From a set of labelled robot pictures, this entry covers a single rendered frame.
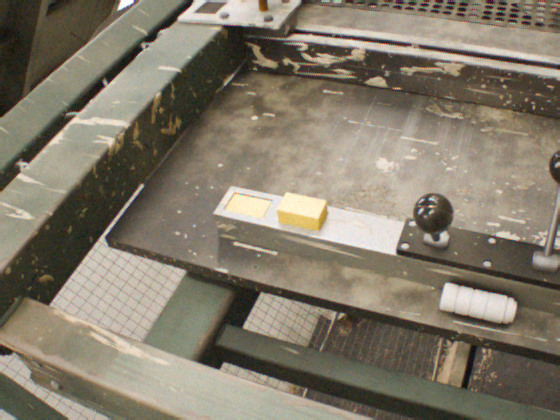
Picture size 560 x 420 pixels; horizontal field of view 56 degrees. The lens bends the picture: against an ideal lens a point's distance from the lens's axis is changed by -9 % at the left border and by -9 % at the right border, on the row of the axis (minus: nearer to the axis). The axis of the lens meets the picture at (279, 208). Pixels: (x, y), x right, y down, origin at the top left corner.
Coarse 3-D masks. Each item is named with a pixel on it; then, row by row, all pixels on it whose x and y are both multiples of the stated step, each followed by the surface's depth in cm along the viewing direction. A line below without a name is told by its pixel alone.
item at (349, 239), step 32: (256, 192) 70; (224, 224) 69; (256, 224) 66; (288, 224) 65; (352, 224) 64; (384, 224) 64; (320, 256) 66; (352, 256) 63; (384, 256) 61; (480, 288) 59; (512, 288) 57; (544, 288) 55
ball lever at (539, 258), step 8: (552, 160) 53; (552, 168) 52; (552, 176) 53; (552, 216) 54; (552, 224) 54; (552, 232) 54; (552, 240) 55; (544, 248) 55; (552, 248) 55; (536, 256) 55; (544, 256) 55; (552, 256) 55; (536, 264) 55; (544, 264) 55; (552, 264) 55; (552, 272) 55
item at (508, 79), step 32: (224, 0) 96; (256, 0) 95; (288, 0) 92; (256, 32) 92; (288, 32) 91; (320, 32) 91; (352, 32) 90; (256, 64) 96; (288, 64) 94; (320, 64) 91; (352, 64) 89; (384, 64) 87; (416, 64) 84; (448, 64) 82; (480, 64) 80; (512, 64) 79; (544, 64) 79; (448, 96) 86; (480, 96) 83; (512, 96) 81; (544, 96) 79
